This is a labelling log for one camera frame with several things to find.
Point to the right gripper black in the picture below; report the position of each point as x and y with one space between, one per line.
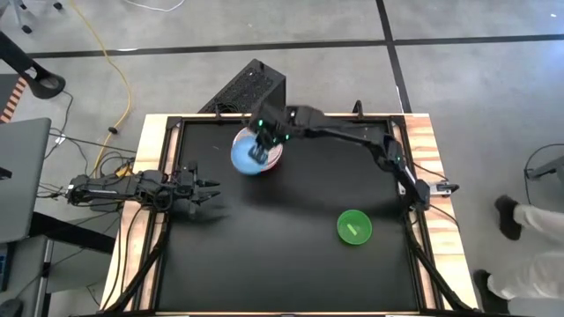
273 123

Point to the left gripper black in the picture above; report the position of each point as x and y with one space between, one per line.
185 189

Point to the blue bowl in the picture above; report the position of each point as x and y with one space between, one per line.
242 159

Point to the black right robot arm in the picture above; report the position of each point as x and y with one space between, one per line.
352 132

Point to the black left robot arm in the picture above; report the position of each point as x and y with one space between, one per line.
114 189

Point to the large white bowl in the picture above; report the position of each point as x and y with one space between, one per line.
276 167

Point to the black computer tower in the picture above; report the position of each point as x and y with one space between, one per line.
247 86

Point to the black table mat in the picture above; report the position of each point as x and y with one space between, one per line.
286 273

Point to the green bowl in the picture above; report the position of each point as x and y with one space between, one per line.
354 227

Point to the black crossbar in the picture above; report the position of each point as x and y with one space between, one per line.
70 231

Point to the grey laptop lid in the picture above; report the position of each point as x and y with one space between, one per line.
22 176

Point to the grey cart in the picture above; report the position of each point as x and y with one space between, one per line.
22 273

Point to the orange black striped edge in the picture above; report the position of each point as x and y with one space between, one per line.
13 101

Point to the office chair wheeled base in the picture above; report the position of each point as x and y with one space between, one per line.
26 30

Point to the person's foot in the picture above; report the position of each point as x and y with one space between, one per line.
506 218
489 295

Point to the grey metal stand foot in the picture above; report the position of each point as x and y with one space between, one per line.
551 169

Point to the black metal table frame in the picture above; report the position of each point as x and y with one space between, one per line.
198 118

